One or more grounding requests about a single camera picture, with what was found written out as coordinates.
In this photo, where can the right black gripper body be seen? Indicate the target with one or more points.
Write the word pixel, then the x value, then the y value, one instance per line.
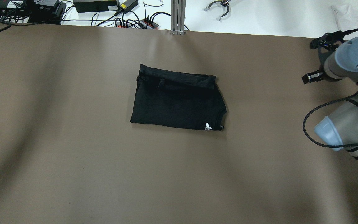
pixel 311 76

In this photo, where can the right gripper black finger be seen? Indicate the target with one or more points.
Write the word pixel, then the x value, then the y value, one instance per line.
pixel 315 76

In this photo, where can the reacher grabber tool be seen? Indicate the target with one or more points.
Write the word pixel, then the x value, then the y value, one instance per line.
pixel 222 4

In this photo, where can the aluminium frame post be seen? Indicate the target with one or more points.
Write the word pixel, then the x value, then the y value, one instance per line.
pixel 177 17

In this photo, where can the white folded cloth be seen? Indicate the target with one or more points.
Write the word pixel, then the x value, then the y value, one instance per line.
pixel 346 16

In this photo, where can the black t-shirt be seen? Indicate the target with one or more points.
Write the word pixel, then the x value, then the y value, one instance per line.
pixel 178 100

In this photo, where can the black power adapter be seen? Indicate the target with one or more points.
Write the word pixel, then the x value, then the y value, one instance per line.
pixel 124 6

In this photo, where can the red black usb hub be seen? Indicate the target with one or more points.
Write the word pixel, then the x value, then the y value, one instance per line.
pixel 135 24

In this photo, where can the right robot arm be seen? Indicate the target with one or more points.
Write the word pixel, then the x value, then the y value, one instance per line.
pixel 338 59

